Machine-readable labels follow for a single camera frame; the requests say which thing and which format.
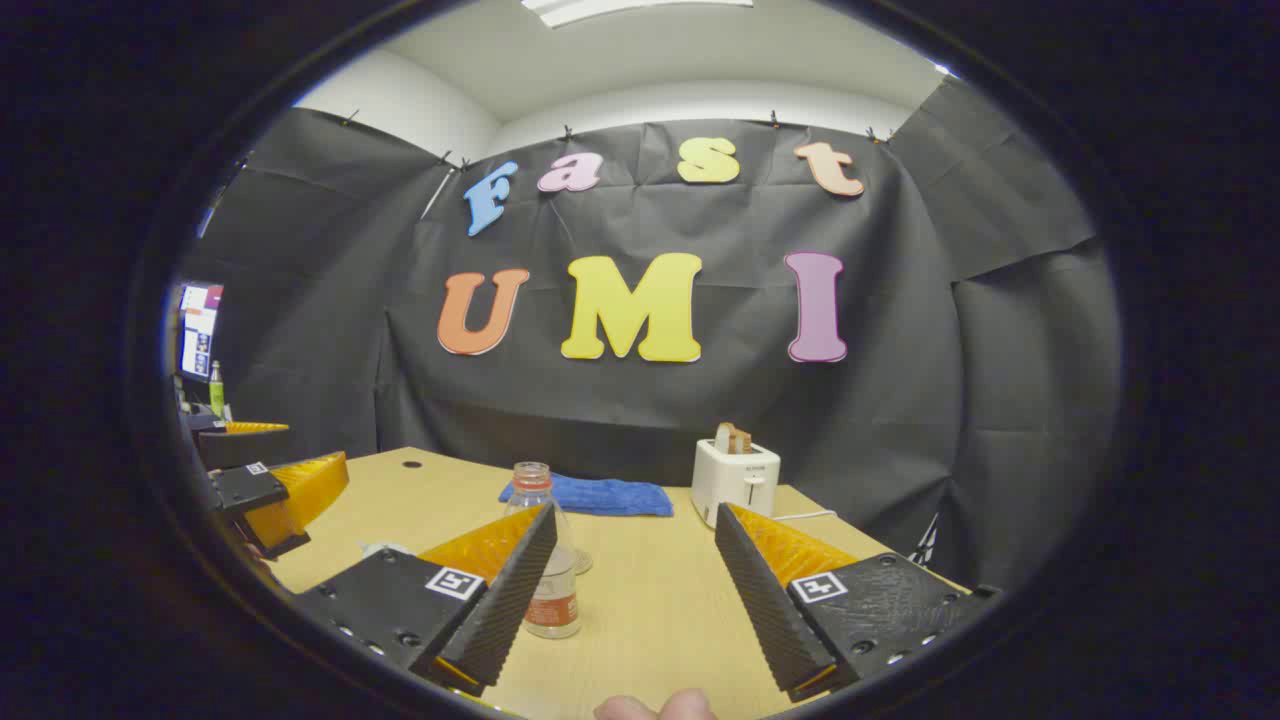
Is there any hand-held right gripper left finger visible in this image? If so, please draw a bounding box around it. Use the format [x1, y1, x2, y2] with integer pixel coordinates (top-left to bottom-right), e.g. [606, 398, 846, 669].
[293, 502, 559, 699]

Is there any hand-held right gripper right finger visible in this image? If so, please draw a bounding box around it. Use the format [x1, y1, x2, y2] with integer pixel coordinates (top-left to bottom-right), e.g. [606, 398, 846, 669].
[714, 502, 1003, 704]

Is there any clear plastic water bottle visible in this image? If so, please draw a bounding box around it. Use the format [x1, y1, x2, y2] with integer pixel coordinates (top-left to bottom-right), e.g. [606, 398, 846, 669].
[503, 461, 583, 641]

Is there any computer monitor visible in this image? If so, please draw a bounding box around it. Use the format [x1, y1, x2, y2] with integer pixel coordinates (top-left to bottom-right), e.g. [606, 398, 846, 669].
[178, 283, 225, 383]

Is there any white toaster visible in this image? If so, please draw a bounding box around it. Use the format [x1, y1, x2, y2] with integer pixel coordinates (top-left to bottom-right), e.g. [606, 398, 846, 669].
[691, 437, 782, 529]

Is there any blue towel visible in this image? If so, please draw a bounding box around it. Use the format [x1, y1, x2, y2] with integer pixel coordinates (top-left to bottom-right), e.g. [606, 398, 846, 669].
[498, 474, 675, 518]

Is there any black backdrop cloth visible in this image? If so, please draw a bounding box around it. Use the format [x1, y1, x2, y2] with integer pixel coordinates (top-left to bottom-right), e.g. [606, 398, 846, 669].
[170, 75, 1123, 591]

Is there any ceiling light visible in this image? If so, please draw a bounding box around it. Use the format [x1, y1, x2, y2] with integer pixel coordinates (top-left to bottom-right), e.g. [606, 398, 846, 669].
[520, 0, 756, 29]

